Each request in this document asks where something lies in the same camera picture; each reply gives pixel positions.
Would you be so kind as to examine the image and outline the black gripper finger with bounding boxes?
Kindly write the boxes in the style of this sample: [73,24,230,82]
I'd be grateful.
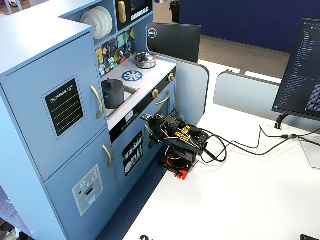
[148,132,161,150]
[149,121,161,137]

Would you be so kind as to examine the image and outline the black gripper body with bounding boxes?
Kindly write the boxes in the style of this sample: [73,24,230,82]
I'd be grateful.
[152,114,181,141]

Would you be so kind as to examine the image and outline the red robot base clamp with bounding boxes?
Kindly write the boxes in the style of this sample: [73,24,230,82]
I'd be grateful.
[159,153,200,182]

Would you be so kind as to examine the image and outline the silver pot lid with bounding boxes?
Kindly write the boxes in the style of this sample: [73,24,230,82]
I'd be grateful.
[134,51,154,62]

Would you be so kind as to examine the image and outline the toy oven door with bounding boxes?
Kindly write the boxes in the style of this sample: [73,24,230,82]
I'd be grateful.
[149,81,177,151]

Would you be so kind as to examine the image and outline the toy dishwasher door with print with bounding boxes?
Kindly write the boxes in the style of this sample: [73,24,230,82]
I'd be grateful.
[110,117,165,201]

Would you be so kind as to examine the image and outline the rounded light blue desk divider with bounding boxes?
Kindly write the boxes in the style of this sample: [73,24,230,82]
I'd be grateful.
[154,53,211,127]

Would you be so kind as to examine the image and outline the dark gray pot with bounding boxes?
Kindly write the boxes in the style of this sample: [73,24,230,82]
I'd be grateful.
[101,83,126,110]

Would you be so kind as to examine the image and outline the shiny silver pot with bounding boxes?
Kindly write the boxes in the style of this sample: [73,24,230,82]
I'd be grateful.
[132,51,157,70]

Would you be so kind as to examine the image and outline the white toy spatula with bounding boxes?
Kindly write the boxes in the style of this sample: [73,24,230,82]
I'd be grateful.
[107,41,116,70]

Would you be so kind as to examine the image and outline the metal toy ladle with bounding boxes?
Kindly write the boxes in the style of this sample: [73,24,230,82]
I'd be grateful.
[117,37,125,58]

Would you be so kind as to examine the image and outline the black Dell monitor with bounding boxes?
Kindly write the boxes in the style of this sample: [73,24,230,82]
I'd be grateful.
[146,22,202,64]

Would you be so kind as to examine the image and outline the low light blue desk divider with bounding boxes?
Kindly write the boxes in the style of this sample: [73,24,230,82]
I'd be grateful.
[212,70,283,117]

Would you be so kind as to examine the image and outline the toy freezer door with dispenser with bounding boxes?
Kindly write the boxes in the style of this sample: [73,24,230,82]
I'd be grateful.
[44,128,121,240]

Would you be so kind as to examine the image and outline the black trash bin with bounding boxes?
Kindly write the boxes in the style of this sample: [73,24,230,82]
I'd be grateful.
[169,0,181,24]

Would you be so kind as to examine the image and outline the white toy plate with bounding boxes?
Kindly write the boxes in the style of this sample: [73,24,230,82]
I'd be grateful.
[79,8,105,41]
[89,6,111,38]
[96,5,114,36]

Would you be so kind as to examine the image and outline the black toy microwave door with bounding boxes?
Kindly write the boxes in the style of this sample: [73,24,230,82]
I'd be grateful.
[115,0,154,32]

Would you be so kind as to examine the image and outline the toy fridge door with chalkboard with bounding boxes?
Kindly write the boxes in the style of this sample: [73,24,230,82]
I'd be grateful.
[0,31,109,183]

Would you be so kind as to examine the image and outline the dark blue partition panel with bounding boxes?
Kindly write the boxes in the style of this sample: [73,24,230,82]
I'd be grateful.
[179,0,320,54]

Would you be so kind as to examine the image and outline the monitor showing dark code editor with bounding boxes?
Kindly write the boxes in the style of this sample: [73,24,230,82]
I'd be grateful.
[271,17,320,122]

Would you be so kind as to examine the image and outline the clear glass stand plate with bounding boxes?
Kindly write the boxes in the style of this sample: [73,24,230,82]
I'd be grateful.
[298,136,320,170]

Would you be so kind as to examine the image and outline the blue toy play kitchen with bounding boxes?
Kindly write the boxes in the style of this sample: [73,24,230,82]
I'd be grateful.
[0,0,179,240]

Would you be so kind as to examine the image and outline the small wrist camera board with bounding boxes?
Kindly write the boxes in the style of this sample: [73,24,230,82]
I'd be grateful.
[139,112,154,124]

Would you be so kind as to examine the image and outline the gold oven handle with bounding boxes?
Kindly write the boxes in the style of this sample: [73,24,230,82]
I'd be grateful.
[155,90,171,106]

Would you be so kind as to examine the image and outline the short gold freezer handle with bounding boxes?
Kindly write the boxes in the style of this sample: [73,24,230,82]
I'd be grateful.
[102,144,114,169]

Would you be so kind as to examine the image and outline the long gold fridge handle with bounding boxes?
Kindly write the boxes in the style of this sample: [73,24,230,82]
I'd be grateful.
[90,84,104,120]

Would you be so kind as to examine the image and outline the thick black cable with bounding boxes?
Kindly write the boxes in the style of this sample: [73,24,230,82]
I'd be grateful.
[199,133,320,165]

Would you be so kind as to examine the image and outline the thin black cable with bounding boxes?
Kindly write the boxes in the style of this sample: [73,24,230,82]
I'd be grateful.
[199,124,320,151]

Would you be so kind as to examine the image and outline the gold microwave handle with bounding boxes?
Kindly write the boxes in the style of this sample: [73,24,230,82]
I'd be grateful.
[117,1,127,24]

